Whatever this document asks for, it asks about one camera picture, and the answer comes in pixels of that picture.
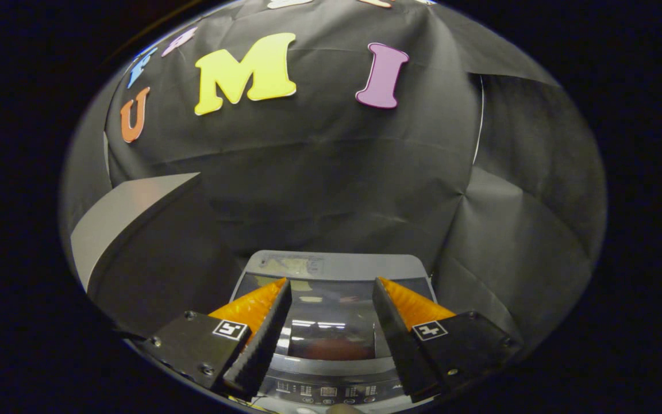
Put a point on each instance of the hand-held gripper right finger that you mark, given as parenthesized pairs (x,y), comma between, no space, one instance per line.
(403,345)

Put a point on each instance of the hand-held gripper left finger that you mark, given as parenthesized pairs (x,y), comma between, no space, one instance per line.
(262,345)

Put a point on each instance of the dark washing machine lid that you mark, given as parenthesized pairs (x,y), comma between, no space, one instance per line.
(331,322)

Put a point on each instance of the grey washing machine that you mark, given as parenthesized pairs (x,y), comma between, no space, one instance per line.
(331,392)

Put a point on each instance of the black backdrop cloth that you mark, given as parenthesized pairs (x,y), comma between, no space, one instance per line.
(331,172)

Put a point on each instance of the grey cabinet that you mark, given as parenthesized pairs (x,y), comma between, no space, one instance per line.
(118,213)

